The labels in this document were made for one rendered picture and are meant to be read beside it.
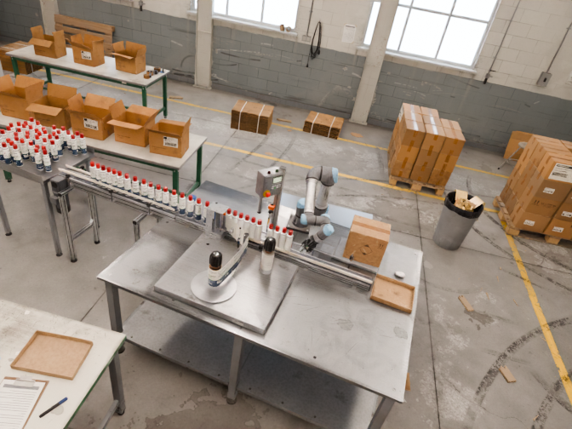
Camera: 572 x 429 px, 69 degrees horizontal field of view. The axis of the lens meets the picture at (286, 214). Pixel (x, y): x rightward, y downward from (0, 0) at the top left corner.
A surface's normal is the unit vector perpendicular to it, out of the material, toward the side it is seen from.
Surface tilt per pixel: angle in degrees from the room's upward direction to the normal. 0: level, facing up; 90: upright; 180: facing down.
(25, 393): 0
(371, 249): 90
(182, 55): 90
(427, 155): 88
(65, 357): 0
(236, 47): 90
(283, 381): 1
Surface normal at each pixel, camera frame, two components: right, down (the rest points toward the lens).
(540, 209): -0.18, 0.59
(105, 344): 0.15, -0.81
